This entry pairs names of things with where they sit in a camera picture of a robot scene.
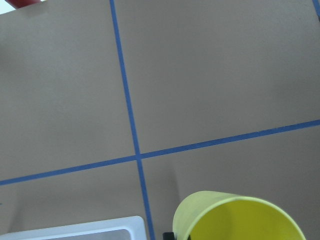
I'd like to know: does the red object at table edge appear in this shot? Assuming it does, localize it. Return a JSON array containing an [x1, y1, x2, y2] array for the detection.
[[5, 0, 41, 9]]

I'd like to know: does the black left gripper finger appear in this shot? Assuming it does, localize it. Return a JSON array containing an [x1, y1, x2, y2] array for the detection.
[[162, 232, 176, 240]]

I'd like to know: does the yellow plastic cup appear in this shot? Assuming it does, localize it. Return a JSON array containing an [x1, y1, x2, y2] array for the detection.
[[172, 191, 306, 240]]

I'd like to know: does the translucent white plastic box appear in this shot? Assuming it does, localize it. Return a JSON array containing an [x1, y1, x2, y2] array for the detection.
[[0, 216, 147, 240]]

